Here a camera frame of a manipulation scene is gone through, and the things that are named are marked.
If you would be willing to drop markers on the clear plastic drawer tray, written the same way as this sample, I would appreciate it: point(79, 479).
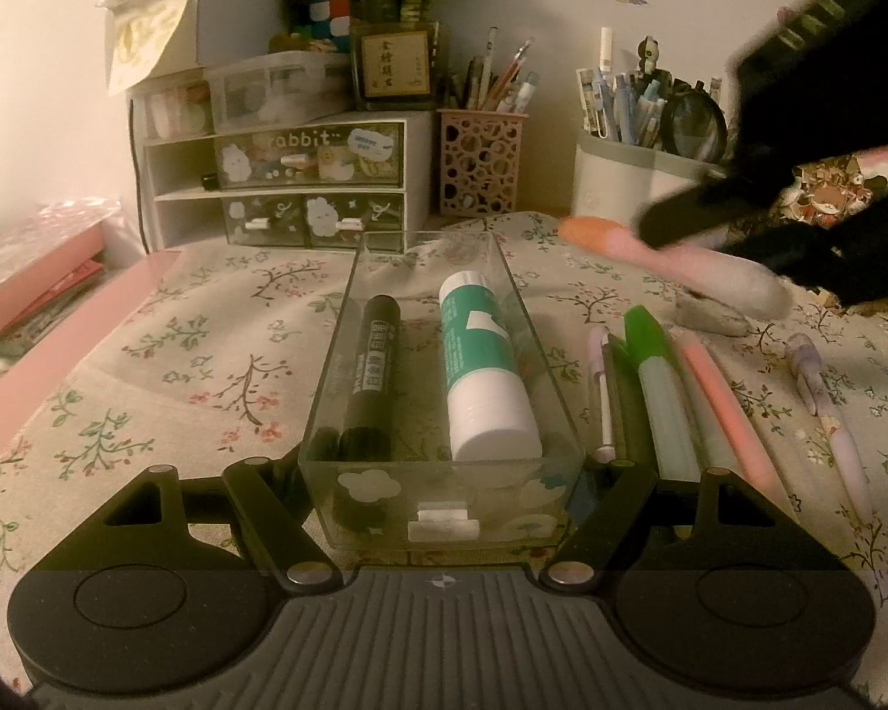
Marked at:
point(444, 510)

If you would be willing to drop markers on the green cap highlighter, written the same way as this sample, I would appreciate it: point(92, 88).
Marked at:
point(658, 384)

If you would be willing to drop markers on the bunch of blue white pens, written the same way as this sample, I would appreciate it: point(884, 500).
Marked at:
point(629, 103)

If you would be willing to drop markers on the pink lattice pen holder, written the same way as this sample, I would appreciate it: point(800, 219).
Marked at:
point(481, 163)

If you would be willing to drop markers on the white desktop drawer organizer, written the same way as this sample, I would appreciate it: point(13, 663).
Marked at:
point(418, 163)

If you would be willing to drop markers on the white round pen holder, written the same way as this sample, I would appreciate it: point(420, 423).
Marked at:
point(621, 185)

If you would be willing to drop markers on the glass vase with label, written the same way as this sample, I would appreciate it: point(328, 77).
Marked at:
point(394, 66)

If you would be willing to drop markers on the bunch of pencils and brushes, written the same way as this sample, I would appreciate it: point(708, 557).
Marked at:
point(488, 81)

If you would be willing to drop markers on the small clear printed drawer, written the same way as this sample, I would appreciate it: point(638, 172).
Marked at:
point(351, 218)
point(263, 218)

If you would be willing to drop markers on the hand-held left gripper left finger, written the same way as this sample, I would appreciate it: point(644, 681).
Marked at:
point(266, 506)

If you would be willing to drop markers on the floral tablecloth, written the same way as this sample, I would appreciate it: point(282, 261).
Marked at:
point(192, 370)

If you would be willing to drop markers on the wide clear printed drawer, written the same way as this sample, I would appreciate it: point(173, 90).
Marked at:
point(303, 155)

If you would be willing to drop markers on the pale blue highlighter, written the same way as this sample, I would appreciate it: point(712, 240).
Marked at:
point(704, 418)

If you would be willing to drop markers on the black magnifying glass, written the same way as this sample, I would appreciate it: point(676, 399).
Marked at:
point(699, 126)

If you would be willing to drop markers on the cream paper sheet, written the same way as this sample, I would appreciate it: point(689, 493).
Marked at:
point(144, 44)

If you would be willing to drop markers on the pink book stack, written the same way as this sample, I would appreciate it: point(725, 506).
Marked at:
point(29, 288)

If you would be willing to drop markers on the slim lilac white pen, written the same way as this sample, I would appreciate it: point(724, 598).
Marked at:
point(605, 399)

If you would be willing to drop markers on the black marker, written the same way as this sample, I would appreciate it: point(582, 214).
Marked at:
point(374, 355)

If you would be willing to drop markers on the grey eraser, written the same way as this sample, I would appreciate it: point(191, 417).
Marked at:
point(710, 316)

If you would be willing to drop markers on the clear mini drawer unit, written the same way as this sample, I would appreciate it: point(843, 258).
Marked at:
point(281, 92)

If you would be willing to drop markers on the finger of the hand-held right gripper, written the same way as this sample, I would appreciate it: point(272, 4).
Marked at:
point(843, 266)
point(695, 214)

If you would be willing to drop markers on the pink highlighter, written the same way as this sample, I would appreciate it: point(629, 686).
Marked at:
point(725, 399)

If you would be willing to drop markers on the carrot shaped pen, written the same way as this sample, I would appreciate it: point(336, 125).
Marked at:
point(710, 274)

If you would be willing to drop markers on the white storage box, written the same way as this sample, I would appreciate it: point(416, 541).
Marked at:
point(237, 15)

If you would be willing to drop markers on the green and white glue stick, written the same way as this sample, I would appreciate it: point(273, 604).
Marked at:
point(481, 370)

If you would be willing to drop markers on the purple character pen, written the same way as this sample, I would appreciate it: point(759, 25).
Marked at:
point(836, 436)

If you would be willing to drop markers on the patterned pencil pouch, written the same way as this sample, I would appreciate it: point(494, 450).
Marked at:
point(836, 188)

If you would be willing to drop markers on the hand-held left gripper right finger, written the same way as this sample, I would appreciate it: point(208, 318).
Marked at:
point(614, 506)

